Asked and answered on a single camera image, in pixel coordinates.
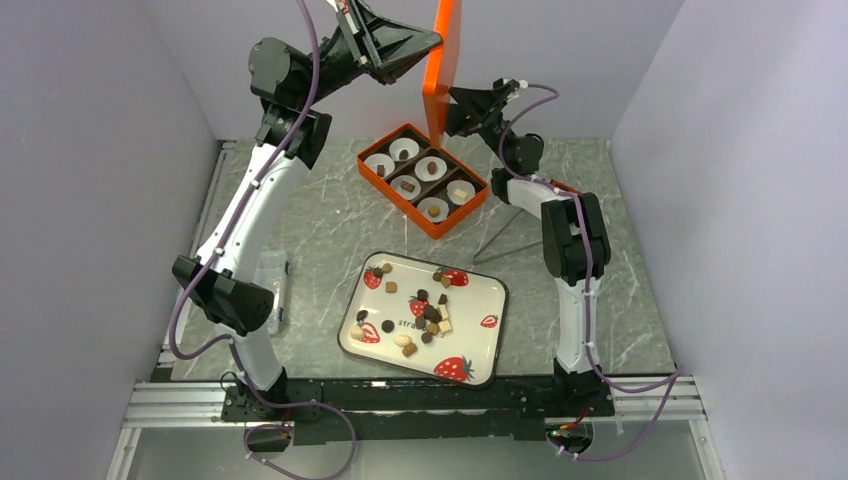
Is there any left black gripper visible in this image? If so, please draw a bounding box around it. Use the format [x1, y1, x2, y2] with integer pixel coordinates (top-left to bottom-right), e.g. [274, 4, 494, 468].
[298, 0, 442, 109]

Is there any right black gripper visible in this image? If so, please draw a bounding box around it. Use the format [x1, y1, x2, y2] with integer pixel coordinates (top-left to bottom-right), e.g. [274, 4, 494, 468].
[428, 84, 515, 169]

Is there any orange box lid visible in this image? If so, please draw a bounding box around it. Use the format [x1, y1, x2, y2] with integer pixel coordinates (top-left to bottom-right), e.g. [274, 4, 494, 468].
[421, 0, 463, 147]

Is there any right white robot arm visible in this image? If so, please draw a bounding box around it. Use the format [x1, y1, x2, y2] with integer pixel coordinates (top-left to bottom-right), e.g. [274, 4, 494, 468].
[445, 79, 611, 415]

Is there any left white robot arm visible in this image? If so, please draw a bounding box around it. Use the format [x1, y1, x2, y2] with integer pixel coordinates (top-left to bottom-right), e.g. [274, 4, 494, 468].
[169, 1, 444, 420]

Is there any orange chocolate box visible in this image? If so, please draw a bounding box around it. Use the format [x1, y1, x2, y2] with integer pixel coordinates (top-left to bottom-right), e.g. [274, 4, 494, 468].
[357, 123, 490, 239]

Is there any white swirl chocolate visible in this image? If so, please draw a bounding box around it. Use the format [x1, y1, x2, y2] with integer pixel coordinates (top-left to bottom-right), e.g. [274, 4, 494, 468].
[394, 334, 412, 347]

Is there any caramel chocolate piece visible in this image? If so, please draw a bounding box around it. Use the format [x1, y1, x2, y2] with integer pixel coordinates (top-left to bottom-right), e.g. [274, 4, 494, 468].
[402, 342, 418, 358]

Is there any white paper cup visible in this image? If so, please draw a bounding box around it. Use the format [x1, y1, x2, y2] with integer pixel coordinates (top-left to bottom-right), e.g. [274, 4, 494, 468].
[446, 180, 476, 206]
[414, 156, 448, 182]
[390, 175, 422, 201]
[417, 197, 450, 224]
[364, 153, 395, 179]
[389, 137, 420, 162]

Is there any white strawberry tray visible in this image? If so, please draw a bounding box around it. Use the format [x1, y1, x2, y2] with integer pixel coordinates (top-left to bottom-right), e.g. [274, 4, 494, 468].
[337, 252, 509, 388]

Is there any clear plastic screw box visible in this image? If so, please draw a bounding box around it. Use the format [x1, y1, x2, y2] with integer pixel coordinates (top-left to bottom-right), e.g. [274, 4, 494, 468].
[254, 250, 291, 336]

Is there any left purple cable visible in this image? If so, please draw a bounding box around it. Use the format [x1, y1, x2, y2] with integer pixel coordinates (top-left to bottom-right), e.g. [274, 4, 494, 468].
[167, 0, 359, 480]

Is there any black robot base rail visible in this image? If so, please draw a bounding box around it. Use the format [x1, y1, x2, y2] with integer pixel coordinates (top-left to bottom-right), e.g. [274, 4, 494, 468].
[220, 374, 615, 446]

